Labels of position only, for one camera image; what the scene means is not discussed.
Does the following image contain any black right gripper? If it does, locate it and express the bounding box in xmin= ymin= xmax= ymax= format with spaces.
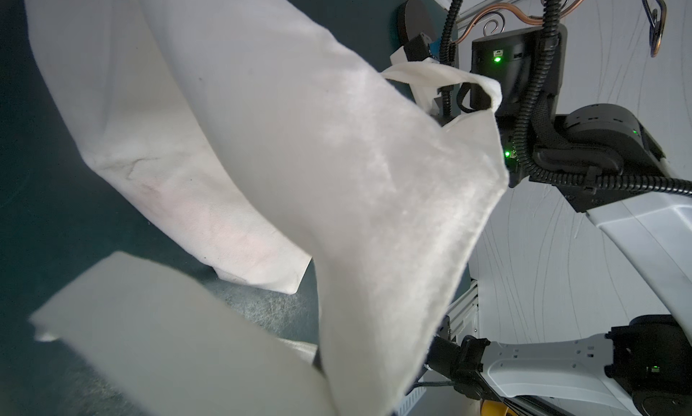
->
xmin=497 ymin=107 xmax=573 ymax=188

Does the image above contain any white printed tote bag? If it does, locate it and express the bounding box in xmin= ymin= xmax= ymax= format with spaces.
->
xmin=25 ymin=0 xmax=507 ymax=415

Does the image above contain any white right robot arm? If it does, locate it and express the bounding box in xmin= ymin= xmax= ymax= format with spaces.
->
xmin=427 ymin=104 xmax=691 ymax=415

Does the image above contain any dark metal jewelry stand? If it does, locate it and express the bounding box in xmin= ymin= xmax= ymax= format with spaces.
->
xmin=452 ymin=0 xmax=668 ymax=58

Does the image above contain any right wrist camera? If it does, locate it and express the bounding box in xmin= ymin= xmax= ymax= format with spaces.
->
xmin=390 ymin=23 xmax=569 ymax=120

